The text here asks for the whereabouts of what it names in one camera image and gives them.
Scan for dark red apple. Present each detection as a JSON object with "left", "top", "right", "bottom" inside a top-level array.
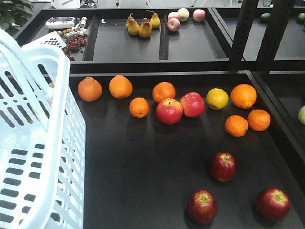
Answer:
[
  {"left": 209, "top": 152, "right": 237, "bottom": 182},
  {"left": 186, "top": 189, "right": 217, "bottom": 224},
  {"left": 254, "top": 187, "right": 291, "bottom": 221}
]

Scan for orange grapefruit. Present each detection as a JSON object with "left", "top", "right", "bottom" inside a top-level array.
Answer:
[{"left": 152, "top": 82, "right": 176, "bottom": 103}]

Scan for pink red apple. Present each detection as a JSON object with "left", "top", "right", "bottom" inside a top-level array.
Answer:
[
  {"left": 180, "top": 92, "right": 205, "bottom": 118},
  {"left": 156, "top": 98, "right": 183, "bottom": 125}
]

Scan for black wood produce stand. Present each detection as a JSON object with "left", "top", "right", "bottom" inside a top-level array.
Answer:
[{"left": 16, "top": 8, "right": 305, "bottom": 229}]

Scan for peach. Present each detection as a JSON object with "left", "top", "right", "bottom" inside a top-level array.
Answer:
[{"left": 298, "top": 106, "right": 305, "bottom": 125}]

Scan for orange with knob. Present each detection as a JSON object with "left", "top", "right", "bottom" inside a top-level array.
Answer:
[
  {"left": 231, "top": 84, "right": 257, "bottom": 109},
  {"left": 78, "top": 77, "right": 102, "bottom": 102}
]

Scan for white device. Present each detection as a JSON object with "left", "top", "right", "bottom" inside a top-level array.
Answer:
[{"left": 45, "top": 16, "right": 76, "bottom": 29}]

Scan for small orange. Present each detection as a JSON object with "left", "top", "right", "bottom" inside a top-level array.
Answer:
[
  {"left": 247, "top": 109, "right": 271, "bottom": 132},
  {"left": 224, "top": 115, "right": 248, "bottom": 137},
  {"left": 129, "top": 97, "right": 150, "bottom": 118}
]

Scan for yellow orange fruit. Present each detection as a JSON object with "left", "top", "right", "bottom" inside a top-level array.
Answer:
[{"left": 206, "top": 88, "right": 229, "bottom": 110}]

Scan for large orange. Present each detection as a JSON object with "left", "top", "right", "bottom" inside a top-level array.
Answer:
[{"left": 108, "top": 75, "right": 133, "bottom": 99}]

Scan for white perforated tray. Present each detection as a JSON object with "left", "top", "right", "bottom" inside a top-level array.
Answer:
[{"left": 38, "top": 31, "right": 66, "bottom": 49}]

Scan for light blue plastic basket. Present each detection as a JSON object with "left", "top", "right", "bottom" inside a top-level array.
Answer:
[{"left": 0, "top": 31, "right": 86, "bottom": 229}]

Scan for green potted plant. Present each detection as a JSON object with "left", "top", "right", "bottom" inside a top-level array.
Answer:
[{"left": 0, "top": 0, "right": 34, "bottom": 36}]

